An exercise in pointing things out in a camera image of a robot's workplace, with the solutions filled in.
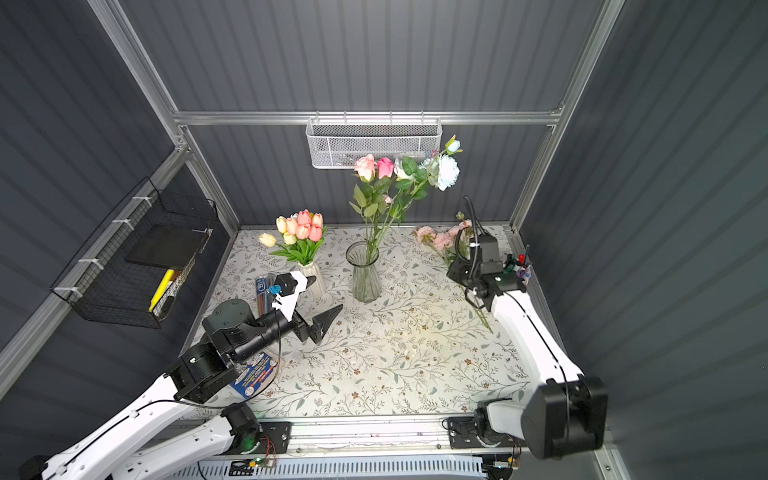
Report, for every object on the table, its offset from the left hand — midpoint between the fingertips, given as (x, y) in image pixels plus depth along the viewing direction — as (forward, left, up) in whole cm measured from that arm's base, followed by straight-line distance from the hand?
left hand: (327, 296), depth 61 cm
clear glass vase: (+24, -5, -16) cm, 30 cm away
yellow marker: (+7, +42, -7) cm, 43 cm away
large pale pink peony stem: (+43, -34, -31) cm, 62 cm away
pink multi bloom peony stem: (+46, -42, -31) cm, 70 cm away
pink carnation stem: (+30, -12, 0) cm, 33 cm away
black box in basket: (+18, +44, -4) cm, 48 cm away
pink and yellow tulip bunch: (+20, +9, -3) cm, 22 cm away
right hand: (+18, -32, -13) cm, 39 cm away
